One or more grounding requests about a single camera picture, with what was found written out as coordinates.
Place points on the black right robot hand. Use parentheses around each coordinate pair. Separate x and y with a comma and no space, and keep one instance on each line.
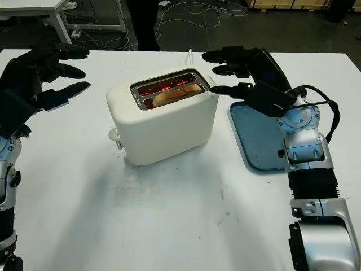
(268,67)

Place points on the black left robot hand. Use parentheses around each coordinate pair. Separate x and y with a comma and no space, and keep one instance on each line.
(22,76)

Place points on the toast slice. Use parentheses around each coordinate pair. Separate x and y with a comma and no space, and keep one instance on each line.
(175,94)

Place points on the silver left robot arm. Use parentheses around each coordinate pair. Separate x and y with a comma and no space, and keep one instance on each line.
(7,180)

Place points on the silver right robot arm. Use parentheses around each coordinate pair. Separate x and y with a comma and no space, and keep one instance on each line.
(313,183)

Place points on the cream white two-slot toaster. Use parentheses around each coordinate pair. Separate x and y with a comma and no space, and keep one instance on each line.
(166,132)

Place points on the person in black trousers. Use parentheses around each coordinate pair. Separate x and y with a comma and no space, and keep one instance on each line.
(145,25)

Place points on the wooden crate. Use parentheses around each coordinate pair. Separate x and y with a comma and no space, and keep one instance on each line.
(282,4)

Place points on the white power strip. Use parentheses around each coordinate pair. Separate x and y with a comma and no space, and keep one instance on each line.
(76,33)

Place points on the blue plastic tray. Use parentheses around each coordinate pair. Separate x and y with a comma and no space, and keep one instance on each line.
(253,135)

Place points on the black background object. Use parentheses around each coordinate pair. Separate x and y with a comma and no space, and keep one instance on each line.
(335,11)

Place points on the white paper sheet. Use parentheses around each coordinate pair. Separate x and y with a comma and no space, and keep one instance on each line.
(165,2)

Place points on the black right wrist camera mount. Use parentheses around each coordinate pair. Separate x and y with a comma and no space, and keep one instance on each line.
(270,98)

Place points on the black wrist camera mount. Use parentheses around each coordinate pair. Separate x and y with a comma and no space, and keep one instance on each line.
(14,113)
(270,98)

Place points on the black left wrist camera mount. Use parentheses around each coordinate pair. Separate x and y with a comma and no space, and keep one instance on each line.
(14,113)

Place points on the white table leg frame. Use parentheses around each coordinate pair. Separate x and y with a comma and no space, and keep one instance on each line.
(59,19)

